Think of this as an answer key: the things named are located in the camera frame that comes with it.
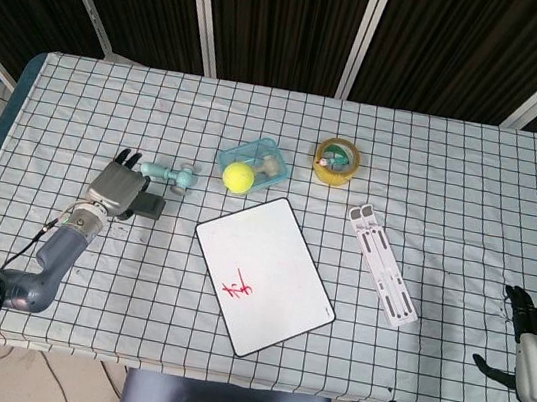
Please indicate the clear container with blue rim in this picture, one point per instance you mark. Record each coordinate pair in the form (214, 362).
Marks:
(251, 150)

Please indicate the white drawing board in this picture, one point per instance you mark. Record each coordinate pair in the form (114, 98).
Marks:
(266, 281)

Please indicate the yellow packing tape roll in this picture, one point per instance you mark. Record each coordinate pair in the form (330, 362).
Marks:
(335, 178)

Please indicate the white folding laptop stand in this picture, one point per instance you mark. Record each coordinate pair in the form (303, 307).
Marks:
(385, 264)

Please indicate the white black-grid tablecloth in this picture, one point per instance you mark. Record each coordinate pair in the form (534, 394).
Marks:
(137, 267)

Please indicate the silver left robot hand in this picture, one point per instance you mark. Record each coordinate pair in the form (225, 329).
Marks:
(116, 186)

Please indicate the black board eraser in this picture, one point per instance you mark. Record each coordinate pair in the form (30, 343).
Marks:
(151, 206)

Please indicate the teal toy massage hammer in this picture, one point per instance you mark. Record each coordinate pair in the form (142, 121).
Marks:
(161, 172)

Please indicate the grey-white object inside container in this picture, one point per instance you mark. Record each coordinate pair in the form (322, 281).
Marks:
(269, 166)

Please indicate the yellow tennis ball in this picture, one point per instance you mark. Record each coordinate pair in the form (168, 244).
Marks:
(238, 178)

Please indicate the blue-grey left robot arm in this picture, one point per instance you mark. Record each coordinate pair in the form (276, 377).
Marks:
(59, 250)

